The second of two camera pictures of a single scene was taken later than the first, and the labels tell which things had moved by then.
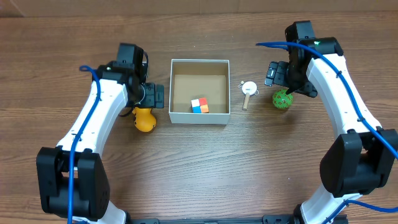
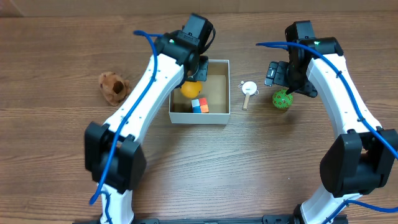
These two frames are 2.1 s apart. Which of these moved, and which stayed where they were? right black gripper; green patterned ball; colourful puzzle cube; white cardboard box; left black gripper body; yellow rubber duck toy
Moved: yellow rubber duck toy; left black gripper body
Stayed: right black gripper; colourful puzzle cube; green patterned ball; white cardboard box
